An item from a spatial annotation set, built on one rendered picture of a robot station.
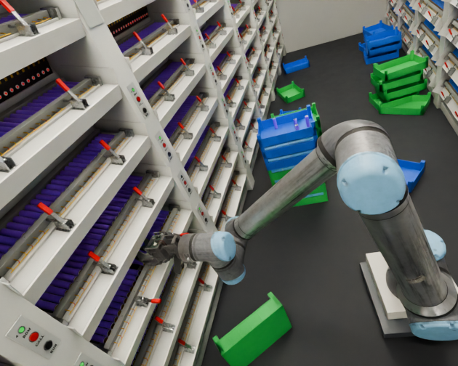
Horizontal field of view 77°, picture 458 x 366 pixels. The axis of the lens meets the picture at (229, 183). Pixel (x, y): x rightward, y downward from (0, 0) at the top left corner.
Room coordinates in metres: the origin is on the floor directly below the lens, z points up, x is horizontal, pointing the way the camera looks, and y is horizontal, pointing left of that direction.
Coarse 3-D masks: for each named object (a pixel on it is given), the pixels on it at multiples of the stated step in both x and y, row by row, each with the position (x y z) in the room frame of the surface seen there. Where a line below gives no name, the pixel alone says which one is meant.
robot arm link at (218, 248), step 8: (208, 232) 0.67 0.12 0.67; (216, 232) 0.64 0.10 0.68; (224, 232) 0.63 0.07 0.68; (192, 240) 0.65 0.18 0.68; (200, 240) 0.64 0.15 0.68; (208, 240) 0.62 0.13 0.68; (216, 240) 0.61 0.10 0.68; (224, 240) 0.60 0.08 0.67; (232, 240) 0.63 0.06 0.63; (192, 248) 0.63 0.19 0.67; (200, 248) 0.62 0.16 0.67; (208, 248) 0.60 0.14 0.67; (216, 248) 0.59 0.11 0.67; (224, 248) 0.59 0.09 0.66; (232, 248) 0.61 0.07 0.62; (192, 256) 0.62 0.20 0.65; (200, 256) 0.61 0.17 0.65; (208, 256) 0.60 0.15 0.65; (216, 256) 0.58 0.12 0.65; (224, 256) 0.57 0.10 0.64; (232, 256) 0.59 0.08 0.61; (216, 264) 0.59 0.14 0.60; (224, 264) 0.59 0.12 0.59
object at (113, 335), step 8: (176, 208) 0.98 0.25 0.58; (168, 224) 0.90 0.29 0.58; (144, 272) 0.71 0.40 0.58; (144, 280) 0.69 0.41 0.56; (136, 288) 0.66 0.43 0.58; (136, 296) 0.64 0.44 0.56; (128, 304) 0.61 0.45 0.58; (128, 312) 0.59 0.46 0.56; (120, 320) 0.56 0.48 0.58; (120, 328) 0.54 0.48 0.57; (112, 336) 0.52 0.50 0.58; (112, 344) 0.50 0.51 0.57
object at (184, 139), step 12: (192, 96) 1.61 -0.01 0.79; (204, 96) 1.61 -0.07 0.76; (216, 96) 1.60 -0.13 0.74; (180, 108) 1.49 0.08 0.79; (192, 108) 1.46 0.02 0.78; (204, 108) 1.46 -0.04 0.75; (180, 120) 1.37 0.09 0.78; (192, 120) 1.39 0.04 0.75; (204, 120) 1.37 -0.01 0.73; (168, 132) 1.28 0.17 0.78; (180, 132) 1.28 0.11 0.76; (192, 132) 1.27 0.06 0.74; (180, 144) 1.19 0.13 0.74; (192, 144) 1.19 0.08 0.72; (180, 156) 1.10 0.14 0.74
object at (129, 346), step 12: (168, 204) 1.02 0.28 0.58; (180, 204) 0.99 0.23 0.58; (180, 216) 0.95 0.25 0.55; (192, 216) 0.97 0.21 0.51; (180, 228) 0.89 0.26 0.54; (168, 264) 0.74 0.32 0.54; (156, 276) 0.70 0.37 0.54; (168, 276) 0.72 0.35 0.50; (144, 288) 0.67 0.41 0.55; (156, 288) 0.65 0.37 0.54; (132, 312) 0.59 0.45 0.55; (144, 312) 0.58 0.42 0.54; (132, 324) 0.56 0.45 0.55; (144, 324) 0.55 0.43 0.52; (132, 336) 0.52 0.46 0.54; (120, 348) 0.50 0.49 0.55; (132, 348) 0.49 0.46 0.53; (120, 360) 0.44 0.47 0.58; (132, 360) 0.47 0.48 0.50
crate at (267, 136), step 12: (276, 120) 1.46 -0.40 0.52; (288, 120) 1.44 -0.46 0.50; (300, 120) 1.41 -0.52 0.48; (312, 120) 1.36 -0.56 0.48; (264, 132) 1.44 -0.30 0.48; (276, 132) 1.39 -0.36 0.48; (288, 132) 1.25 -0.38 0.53; (300, 132) 1.23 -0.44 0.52; (312, 132) 1.21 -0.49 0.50; (264, 144) 1.30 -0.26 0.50; (276, 144) 1.28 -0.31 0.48
